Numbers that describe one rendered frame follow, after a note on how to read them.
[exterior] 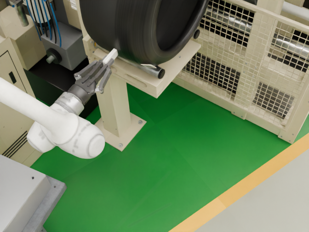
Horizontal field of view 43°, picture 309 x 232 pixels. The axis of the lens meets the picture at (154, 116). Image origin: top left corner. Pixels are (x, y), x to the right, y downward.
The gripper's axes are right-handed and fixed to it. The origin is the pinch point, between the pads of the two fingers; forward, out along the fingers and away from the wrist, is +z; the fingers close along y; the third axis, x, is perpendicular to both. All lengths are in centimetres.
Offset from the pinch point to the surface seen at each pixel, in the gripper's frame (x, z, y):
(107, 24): -13.3, 4.1, 1.1
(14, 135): 70, -33, 58
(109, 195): 106, -26, 7
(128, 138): 110, 11, 20
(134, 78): 27.6, 10.6, 1.8
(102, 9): -17.5, 5.6, 3.3
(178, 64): 31.9, 29.1, -9.1
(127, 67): 23.4, 11.4, 5.1
